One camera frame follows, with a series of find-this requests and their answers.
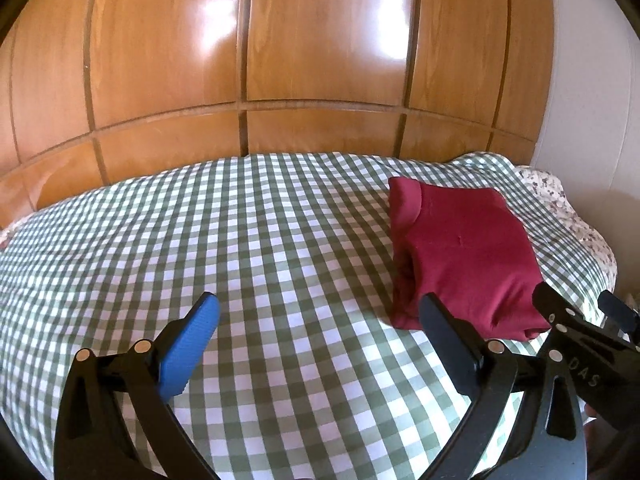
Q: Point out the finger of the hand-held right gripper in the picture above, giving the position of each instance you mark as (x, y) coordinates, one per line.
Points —
(620, 317)
(552, 305)

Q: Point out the green white checked blanket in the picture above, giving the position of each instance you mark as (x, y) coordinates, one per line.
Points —
(200, 240)

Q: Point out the dark red garment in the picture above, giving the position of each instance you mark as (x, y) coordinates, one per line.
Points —
(465, 240)

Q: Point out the wooden headboard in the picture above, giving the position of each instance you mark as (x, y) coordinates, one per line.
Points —
(175, 145)

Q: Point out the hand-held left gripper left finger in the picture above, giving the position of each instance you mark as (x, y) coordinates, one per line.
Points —
(197, 332)

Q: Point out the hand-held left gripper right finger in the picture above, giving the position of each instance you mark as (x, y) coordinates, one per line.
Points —
(445, 335)

